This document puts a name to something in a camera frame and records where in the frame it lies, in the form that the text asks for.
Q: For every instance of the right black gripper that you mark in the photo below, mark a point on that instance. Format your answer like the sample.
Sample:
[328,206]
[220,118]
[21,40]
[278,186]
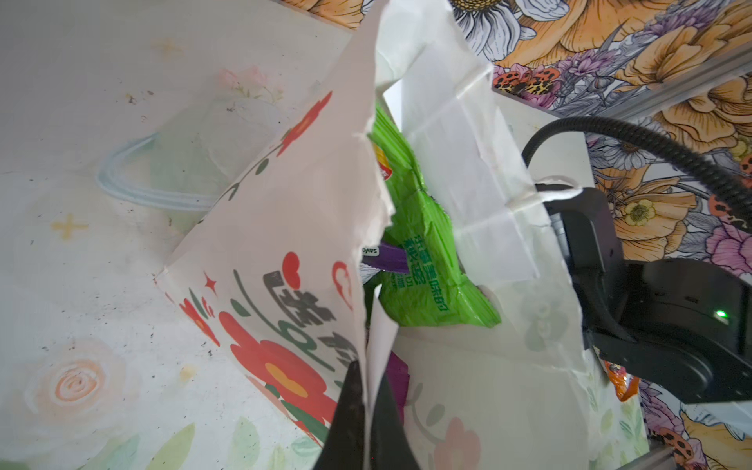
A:
[682,324]

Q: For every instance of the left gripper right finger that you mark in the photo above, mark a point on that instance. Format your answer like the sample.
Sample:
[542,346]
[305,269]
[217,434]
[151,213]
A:
[389,449]

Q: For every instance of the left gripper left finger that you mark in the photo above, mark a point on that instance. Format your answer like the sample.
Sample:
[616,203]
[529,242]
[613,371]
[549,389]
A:
[344,446]

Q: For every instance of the magenta snack bag yellow letters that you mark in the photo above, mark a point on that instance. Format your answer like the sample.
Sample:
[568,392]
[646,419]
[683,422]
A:
[397,372]

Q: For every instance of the green Lays chips bag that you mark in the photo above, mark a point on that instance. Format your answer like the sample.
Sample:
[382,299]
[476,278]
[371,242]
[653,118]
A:
[435,291]

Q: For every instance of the white paper bag red flower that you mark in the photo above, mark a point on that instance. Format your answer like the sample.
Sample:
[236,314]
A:
[272,273]

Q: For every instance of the purple white snack bag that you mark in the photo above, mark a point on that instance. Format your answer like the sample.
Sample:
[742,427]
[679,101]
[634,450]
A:
[383,258]

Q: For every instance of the small orange snack packet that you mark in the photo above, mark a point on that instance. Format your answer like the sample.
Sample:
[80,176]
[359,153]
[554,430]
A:
[626,385]

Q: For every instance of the right aluminium corner post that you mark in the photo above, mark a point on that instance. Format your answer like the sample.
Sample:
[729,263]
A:
[714,72]

